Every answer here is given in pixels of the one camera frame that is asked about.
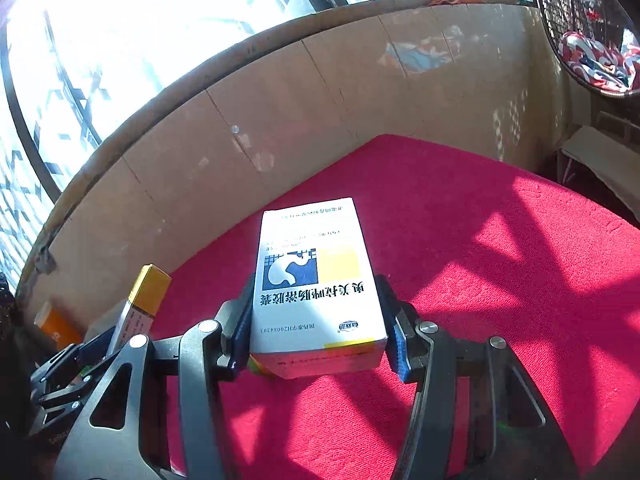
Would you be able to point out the wicker hanging chair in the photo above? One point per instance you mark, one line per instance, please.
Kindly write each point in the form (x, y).
(565, 0)

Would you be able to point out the orange paper cup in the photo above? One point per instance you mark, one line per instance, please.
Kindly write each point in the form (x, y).
(55, 330)

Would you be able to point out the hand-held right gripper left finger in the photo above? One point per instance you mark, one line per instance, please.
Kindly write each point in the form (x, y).
(242, 332)

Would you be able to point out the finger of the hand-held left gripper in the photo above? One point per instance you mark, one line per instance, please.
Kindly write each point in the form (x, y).
(97, 346)

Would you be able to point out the cardboard wall panel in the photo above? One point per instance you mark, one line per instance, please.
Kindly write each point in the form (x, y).
(65, 100)

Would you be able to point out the cardboard sheet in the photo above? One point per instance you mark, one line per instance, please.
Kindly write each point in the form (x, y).
(605, 155)

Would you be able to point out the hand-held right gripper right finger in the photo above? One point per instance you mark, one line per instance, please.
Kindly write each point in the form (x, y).
(397, 345)

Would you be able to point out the narrow yellow white box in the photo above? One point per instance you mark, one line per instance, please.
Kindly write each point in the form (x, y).
(145, 295)

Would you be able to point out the red white patterned cushion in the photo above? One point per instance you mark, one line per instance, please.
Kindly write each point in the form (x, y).
(595, 60)

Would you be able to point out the white blue yellow medicine box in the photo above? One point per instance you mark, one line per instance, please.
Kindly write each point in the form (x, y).
(310, 310)

